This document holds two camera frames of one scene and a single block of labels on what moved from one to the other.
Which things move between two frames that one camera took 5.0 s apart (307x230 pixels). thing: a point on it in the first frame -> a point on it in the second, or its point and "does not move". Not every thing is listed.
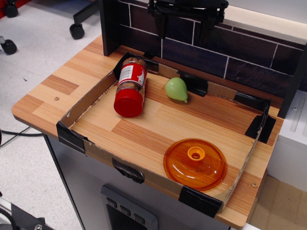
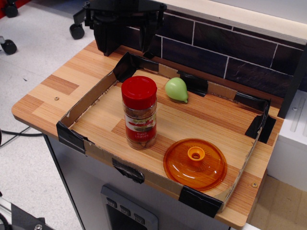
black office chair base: (76, 30) does not move
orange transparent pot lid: (196, 164) does not move
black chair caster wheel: (9, 47) does not move
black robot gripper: (209, 20) -> (97, 10)
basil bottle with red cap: (131, 88) -> (139, 97)
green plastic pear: (176, 88) does not move
